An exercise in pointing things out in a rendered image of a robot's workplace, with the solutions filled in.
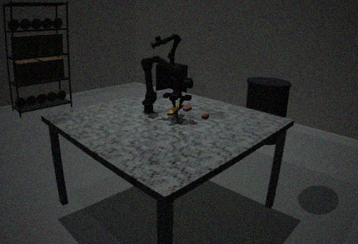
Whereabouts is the yellow bar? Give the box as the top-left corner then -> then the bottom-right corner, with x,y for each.
167,104 -> 183,116

